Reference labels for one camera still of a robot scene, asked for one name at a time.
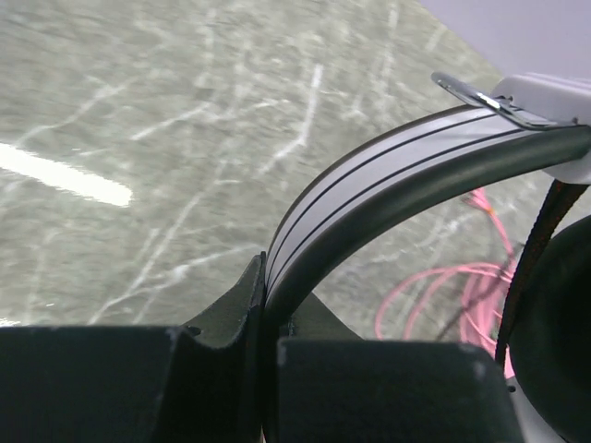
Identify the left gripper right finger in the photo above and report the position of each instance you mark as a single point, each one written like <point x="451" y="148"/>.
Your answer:
<point x="334" y="386"/>

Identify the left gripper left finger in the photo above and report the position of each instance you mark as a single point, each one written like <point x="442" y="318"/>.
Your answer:
<point x="196" y="382"/>

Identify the white black headphones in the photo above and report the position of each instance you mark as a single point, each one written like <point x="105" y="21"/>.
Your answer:
<point x="543" y="347"/>

